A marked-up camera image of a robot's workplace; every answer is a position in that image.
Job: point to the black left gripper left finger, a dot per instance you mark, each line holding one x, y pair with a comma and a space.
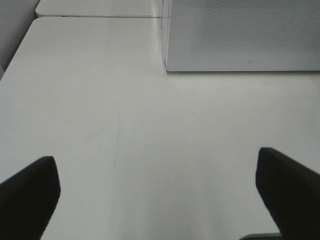
28, 200

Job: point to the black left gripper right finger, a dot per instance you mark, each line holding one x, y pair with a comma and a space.
291, 193

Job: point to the white microwave door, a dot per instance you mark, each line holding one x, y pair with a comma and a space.
244, 35

